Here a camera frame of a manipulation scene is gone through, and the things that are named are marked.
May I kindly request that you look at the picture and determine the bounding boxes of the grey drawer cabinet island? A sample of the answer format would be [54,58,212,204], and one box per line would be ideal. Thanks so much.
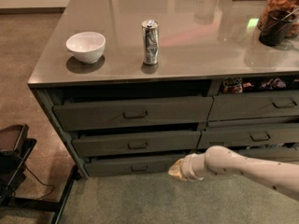
[28,0,299,177]

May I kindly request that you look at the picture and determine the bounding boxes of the silver drink can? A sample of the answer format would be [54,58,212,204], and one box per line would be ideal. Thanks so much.
[142,20,159,65]

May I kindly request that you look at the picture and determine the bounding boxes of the black stand frame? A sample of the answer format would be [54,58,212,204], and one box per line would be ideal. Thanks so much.
[0,124,81,224]

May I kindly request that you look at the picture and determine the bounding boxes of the snack packets in drawer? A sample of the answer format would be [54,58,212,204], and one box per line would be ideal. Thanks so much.
[221,76,299,93]

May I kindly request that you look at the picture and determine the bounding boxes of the black cable on floor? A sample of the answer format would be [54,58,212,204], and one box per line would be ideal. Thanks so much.
[12,163,56,208]

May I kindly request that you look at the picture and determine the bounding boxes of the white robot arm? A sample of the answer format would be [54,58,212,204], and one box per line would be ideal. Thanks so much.
[168,146,299,201]

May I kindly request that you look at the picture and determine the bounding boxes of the grey drawer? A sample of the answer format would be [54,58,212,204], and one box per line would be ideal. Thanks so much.
[238,147,299,162]
[208,91,299,121]
[52,96,213,131]
[198,123,299,149]
[72,131,201,157]
[85,154,185,176]

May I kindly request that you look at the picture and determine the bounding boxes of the white ceramic bowl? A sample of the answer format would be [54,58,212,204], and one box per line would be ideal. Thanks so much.
[65,32,106,63]

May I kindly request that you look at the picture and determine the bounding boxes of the glass snack jar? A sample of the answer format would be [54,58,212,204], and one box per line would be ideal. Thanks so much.
[257,0,299,38]

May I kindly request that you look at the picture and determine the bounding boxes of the black mesh cup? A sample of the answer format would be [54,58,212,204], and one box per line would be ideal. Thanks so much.
[259,10,295,47]

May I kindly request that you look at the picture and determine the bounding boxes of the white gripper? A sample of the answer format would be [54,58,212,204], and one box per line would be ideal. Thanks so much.
[168,154,205,181]

